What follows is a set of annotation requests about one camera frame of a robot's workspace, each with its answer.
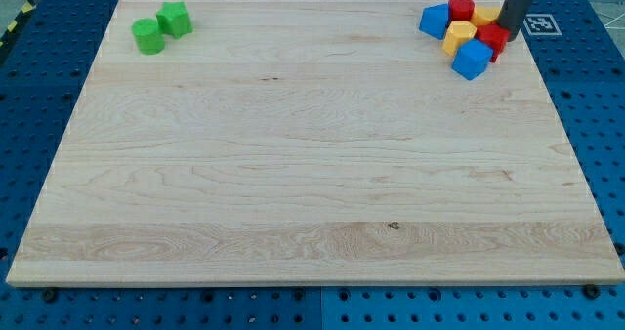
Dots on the yellow heart block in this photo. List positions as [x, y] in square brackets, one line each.
[484, 15]

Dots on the wooden board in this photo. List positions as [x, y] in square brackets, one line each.
[310, 142]

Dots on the blue block upper left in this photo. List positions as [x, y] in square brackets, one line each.
[434, 20]

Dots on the blue cube block front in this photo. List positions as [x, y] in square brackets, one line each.
[472, 59]

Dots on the yellow hexagon block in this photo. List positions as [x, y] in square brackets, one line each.
[457, 34]

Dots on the green star block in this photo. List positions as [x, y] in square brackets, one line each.
[174, 19]

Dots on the green cylinder block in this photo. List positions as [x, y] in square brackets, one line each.
[147, 36]

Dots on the red cylinder block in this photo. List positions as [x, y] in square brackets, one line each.
[460, 10]

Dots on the red star block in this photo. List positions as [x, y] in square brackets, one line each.
[495, 37]

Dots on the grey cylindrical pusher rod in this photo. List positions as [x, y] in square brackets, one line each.
[512, 15]

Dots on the white fiducial marker tag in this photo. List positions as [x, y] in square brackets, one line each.
[541, 25]

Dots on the black bolt left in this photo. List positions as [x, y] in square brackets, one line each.
[49, 295]

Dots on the black bolt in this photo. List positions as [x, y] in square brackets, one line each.
[49, 295]
[591, 291]

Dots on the black bolt right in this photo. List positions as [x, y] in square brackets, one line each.
[591, 291]

